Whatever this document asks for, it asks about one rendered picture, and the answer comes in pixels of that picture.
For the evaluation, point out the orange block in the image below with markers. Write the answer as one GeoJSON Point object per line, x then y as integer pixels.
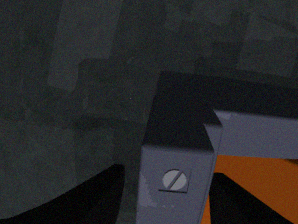
{"type": "Point", "coordinates": [273, 181]}

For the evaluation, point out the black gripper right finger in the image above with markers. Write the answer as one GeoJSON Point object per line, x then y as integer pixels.
{"type": "Point", "coordinates": [231, 204]}

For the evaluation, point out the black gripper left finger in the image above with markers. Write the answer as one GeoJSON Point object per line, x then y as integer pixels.
{"type": "Point", "coordinates": [94, 202]}

